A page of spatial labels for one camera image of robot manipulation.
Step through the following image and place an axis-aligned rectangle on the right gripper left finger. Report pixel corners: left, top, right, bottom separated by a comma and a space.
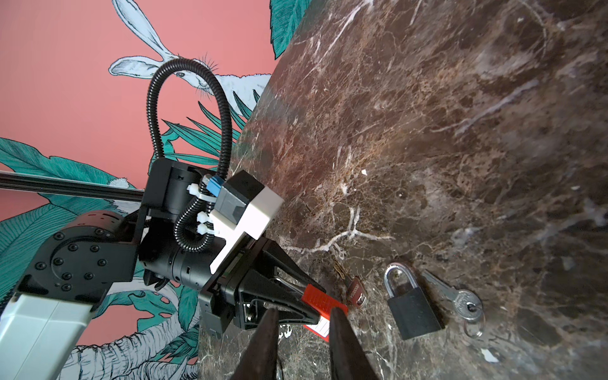
231, 309, 280, 380

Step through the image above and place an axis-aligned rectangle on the left black frame post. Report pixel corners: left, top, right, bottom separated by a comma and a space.
1, 171, 144, 202

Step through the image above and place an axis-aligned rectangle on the black padlock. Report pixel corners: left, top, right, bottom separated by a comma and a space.
383, 262, 444, 340

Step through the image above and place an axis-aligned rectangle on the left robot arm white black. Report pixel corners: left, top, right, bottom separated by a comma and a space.
1, 58, 321, 379

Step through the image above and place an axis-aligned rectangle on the silver key with ring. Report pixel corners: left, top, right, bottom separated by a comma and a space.
421, 269, 486, 339

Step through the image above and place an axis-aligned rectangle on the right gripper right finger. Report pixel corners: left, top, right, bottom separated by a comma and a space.
329, 307, 378, 380

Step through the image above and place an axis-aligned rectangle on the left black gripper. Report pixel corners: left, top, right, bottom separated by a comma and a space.
197, 237, 323, 338

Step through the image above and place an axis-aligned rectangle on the red key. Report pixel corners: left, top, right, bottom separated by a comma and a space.
333, 259, 367, 308

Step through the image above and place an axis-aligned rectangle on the red padlock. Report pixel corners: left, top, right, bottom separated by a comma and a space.
301, 284, 348, 342

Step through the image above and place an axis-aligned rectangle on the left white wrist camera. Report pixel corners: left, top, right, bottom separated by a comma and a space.
210, 170, 283, 274

